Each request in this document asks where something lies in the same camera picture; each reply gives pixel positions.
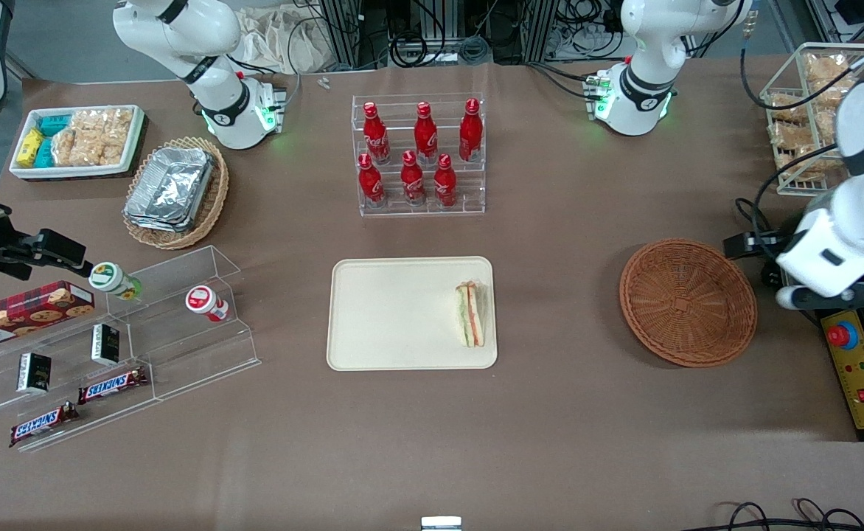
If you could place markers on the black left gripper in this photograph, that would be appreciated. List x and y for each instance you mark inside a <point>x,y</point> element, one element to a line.
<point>743,244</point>

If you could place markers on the triangular sandwich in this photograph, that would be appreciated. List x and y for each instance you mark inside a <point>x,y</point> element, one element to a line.
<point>470,313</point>

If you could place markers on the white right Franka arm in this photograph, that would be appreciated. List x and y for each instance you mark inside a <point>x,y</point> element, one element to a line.
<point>229,110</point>

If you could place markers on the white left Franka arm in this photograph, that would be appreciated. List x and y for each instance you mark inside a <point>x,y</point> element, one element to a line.
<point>845,236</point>

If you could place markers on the brown round wicker basket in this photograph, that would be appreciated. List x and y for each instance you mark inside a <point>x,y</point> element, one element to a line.
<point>686,302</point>

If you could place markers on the aluminium foil tray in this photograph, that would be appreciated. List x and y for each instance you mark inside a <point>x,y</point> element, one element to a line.
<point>153,223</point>
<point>170,181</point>

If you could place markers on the light oval wicker basket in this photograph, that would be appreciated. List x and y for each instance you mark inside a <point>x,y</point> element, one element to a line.
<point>214,199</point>

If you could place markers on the beige plastic tray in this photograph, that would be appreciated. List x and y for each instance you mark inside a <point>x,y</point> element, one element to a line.
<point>402,313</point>

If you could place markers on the red tartan cookie box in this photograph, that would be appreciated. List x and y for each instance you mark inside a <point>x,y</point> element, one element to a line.
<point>26,313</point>

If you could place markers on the green lid yogurt bottle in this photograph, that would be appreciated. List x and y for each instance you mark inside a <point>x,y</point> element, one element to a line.
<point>111,279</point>

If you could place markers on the clear acrylic stepped shelf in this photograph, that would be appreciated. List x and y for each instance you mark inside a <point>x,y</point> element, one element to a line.
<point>203,354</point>
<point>71,346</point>

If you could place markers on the clear rice cracker bag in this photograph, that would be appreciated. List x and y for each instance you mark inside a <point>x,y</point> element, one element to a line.
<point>800,164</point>
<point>834,94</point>
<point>85,149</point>
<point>792,136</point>
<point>826,68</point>
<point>787,112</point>
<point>826,122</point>
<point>104,122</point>

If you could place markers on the teal snack pack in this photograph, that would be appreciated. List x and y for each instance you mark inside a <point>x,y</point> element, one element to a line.
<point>54,124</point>
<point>44,153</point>

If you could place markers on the yellow snack pack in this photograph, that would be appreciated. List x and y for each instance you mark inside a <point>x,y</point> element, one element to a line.
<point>30,147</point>

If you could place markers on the small black box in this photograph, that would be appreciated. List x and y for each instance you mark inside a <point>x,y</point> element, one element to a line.
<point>106,344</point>
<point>34,372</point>

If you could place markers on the Snickers chocolate bar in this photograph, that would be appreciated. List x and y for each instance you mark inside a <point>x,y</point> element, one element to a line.
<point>41,424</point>
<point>111,385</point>

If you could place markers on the white rectangular snack bin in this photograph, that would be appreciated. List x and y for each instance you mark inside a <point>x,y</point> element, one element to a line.
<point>136,144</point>

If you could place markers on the red lid yogurt bottle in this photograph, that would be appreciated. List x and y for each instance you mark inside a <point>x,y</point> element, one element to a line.
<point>205,302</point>

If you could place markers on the yellow emergency stop control box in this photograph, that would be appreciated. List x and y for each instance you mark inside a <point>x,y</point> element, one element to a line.
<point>863,383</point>

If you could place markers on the clear acrylic bottle rack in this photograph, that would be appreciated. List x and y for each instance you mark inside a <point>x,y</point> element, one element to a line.
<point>469,188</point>

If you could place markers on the red cola bottle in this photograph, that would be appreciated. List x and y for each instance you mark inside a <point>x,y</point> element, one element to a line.
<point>377,140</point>
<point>371,184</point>
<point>425,136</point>
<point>444,186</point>
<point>413,183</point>
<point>470,136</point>

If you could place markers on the beige cloth bag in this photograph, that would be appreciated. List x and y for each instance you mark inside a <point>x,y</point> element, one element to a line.
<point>270,40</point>

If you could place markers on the silver metal bracket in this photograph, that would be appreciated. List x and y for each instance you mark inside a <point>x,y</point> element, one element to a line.
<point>441,523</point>

